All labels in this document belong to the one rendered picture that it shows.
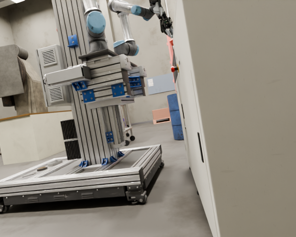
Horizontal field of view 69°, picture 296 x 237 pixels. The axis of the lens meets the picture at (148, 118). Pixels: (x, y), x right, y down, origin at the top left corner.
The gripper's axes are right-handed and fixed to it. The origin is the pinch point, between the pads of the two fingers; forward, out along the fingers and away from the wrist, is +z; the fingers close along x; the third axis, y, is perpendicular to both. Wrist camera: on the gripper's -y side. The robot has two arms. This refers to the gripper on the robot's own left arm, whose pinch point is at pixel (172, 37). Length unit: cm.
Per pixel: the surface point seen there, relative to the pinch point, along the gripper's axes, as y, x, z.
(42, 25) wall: -838, -182, -611
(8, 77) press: -385, -263, -217
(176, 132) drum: -184, 8, 83
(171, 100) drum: -175, 23, 32
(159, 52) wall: -696, 214, -218
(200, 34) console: 115, -41, 45
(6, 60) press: -379, -249, -256
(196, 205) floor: 43, -53, 113
